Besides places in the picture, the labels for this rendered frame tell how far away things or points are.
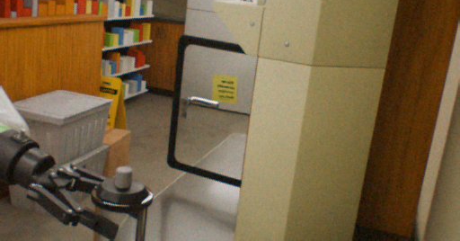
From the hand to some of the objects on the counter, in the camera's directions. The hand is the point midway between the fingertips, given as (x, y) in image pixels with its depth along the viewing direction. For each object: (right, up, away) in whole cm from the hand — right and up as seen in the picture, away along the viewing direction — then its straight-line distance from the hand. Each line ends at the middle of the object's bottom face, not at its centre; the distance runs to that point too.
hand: (118, 215), depth 96 cm
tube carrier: (-2, -16, +4) cm, 17 cm away
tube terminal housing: (+37, -14, +36) cm, 54 cm away
